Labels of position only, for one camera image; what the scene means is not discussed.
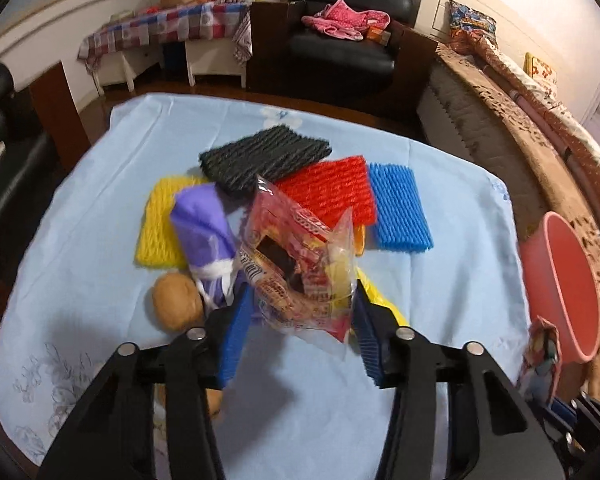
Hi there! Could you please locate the colourful snack wrapper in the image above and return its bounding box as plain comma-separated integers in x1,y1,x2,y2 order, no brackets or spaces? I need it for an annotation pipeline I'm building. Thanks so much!
516,316,562,408

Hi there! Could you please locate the yellow foam fruit net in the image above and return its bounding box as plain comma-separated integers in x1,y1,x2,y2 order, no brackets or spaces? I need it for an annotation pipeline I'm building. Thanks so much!
135,176,208,269

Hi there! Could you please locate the blue foam fruit net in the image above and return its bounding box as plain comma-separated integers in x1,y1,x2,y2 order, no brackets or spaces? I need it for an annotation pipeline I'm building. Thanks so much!
368,164,434,252

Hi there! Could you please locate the clear red snack bag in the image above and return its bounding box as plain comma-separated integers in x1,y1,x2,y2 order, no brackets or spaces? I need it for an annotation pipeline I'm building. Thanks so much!
238,177,356,359

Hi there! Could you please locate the red foam fruit net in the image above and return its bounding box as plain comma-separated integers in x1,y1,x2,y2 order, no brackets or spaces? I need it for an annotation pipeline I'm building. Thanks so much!
275,155,377,228

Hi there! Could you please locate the black foam fruit net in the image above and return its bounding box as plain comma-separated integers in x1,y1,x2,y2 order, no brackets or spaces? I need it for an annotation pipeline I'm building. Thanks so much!
199,125,332,198

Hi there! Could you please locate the brown walnut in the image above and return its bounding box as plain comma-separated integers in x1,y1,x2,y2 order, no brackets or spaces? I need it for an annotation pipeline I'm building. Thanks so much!
151,272,204,332
154,384,223,424

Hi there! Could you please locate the pink plastic basin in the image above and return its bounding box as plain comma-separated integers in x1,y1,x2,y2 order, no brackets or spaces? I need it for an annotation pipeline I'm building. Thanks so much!
519,211,600,364

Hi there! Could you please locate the light blue floral cloth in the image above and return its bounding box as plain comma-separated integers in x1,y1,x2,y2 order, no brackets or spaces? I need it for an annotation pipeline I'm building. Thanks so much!
0,94,529,479

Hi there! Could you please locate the orange peel piece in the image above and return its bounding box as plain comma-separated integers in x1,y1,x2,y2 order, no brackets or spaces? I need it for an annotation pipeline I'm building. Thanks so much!
353,226,408,326

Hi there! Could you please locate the orange dotted folded quilt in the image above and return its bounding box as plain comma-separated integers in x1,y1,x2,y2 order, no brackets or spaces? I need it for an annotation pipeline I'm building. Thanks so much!
449,32,600,203

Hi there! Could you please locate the dark wooden chair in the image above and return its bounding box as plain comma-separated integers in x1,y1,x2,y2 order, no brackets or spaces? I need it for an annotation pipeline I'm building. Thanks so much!
0,63,91,322

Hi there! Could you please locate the bed with brown blanket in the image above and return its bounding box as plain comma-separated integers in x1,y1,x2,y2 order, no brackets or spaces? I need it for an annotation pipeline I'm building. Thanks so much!
413,0,600,406

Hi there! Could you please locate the yellow red patterned pillow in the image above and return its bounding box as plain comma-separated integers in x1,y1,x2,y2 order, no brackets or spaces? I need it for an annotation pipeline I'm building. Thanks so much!
524,52,558,99

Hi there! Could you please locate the white side table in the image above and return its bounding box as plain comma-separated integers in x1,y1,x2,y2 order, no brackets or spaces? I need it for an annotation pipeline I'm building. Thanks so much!
92,38,246,94

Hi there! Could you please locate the small orange box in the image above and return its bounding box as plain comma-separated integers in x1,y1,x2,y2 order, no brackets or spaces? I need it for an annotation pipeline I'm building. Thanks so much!
365,26,391,47

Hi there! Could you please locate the colourful cartoon pillow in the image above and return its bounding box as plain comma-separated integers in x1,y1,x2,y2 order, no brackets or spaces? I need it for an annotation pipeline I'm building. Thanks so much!
449,0,498,42

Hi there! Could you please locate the black leather armchair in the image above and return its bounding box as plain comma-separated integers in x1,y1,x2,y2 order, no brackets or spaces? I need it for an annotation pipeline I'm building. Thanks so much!
246,0,437,115

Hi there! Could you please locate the checkered tablecloth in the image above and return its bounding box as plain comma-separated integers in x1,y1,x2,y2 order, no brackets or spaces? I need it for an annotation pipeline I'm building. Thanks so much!
76,0,249,72

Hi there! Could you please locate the pink garment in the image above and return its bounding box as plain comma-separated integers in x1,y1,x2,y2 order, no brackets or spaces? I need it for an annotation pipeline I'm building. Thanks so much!
301,0,391,41

